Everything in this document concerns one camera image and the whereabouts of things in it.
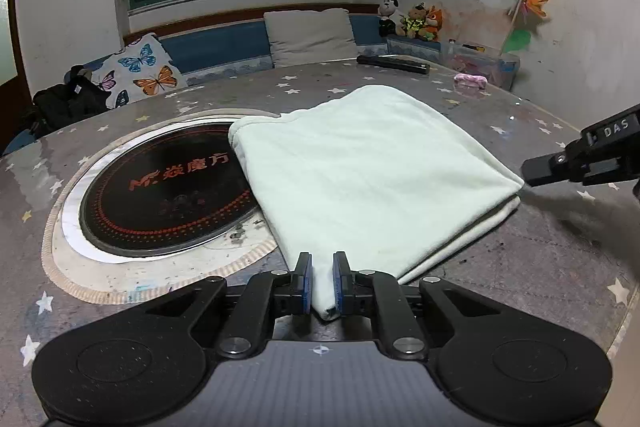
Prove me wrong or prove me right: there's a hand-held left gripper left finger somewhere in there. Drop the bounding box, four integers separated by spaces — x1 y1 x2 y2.
145 252 315 360

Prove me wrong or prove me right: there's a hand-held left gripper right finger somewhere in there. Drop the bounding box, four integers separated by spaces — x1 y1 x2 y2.
332 251 501 360

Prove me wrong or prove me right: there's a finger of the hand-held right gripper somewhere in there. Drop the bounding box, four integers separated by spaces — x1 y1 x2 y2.
521 152 583 188

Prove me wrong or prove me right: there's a pale green garment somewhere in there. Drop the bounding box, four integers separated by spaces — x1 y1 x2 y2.
228 85 525 322

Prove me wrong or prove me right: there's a grey star-print tablecloth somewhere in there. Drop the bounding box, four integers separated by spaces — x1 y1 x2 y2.
0 54 640 427

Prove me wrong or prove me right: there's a clear plastic storage box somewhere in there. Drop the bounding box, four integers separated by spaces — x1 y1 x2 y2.
440 41 521 92

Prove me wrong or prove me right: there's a colourful pinwheel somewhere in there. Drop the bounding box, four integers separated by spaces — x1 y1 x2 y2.
500 0 552 55

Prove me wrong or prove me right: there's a round black induction cooker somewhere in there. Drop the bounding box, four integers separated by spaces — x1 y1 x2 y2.
59 117 273 264

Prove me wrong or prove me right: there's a long black device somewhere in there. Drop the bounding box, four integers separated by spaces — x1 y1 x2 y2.
356 54 431 75

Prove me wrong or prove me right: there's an orange plush toy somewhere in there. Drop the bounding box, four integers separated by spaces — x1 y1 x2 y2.
422 4 446 42

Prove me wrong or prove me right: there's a brown bear plush toy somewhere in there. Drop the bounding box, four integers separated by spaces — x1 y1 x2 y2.
402 3 428 40

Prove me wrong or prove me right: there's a panda plush toy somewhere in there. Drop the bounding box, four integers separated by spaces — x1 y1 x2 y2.
377 0 407 38

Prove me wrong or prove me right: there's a blue white patterned blanket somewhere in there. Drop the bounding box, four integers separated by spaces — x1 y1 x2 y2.
186 56 275 86

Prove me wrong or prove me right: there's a beige pillow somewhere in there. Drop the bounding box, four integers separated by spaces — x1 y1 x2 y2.
263 8 358 68

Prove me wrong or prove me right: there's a blue sofa bench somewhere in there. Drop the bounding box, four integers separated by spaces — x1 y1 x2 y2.
0 14 443 155

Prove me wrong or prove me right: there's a butterfly print pillow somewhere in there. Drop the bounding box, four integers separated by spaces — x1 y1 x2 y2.
92 33 188 108

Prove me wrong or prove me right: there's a black bag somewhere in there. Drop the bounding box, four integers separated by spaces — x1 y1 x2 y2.
31 65 112 138

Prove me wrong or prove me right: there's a brown wooden door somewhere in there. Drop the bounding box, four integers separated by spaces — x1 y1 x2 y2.
0 0 32 90

